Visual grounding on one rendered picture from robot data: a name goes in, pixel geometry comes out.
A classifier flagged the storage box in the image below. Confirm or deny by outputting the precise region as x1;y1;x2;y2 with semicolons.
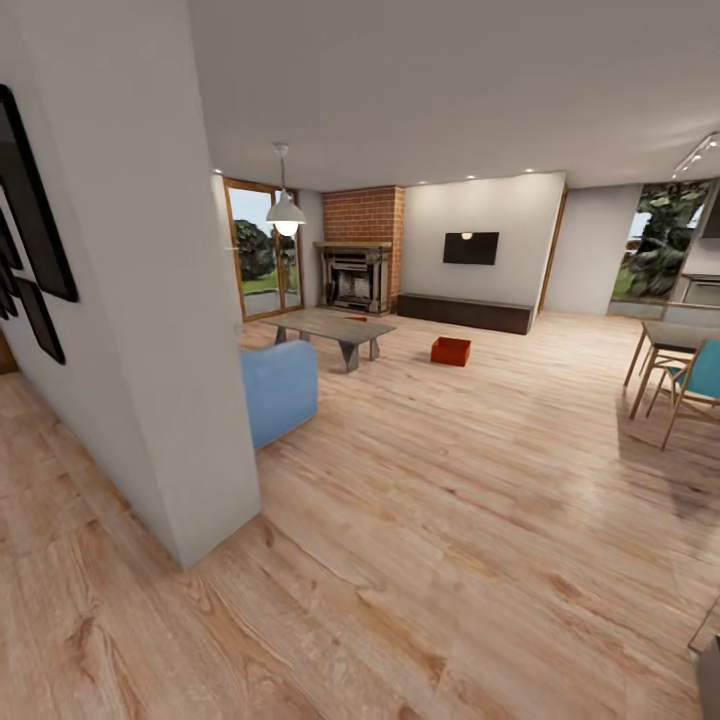
431;337;471;367

